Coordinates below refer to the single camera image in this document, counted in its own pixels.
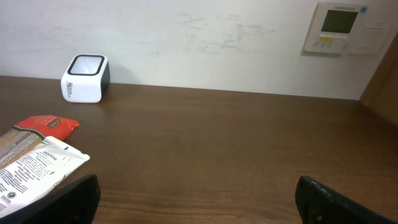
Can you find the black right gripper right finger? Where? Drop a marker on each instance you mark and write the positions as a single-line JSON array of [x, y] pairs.
[[319, 204]]

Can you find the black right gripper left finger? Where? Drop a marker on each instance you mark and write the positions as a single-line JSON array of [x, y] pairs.
[[73, 204]]

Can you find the white Pantene tube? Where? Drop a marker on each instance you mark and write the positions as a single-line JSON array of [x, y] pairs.
[[37, 173]]

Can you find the orange spaghetti package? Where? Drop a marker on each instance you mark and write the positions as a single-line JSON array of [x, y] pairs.
[[28, 133]]

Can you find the white cube barcode scanner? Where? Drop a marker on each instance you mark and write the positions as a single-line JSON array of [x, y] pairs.
[[86, 79]]

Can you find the wooden side panel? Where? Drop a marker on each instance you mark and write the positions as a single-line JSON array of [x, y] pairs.
[[380, 95]]

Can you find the beige wall control panel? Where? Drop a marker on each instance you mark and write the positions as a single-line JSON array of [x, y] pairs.
[[339, 28]]

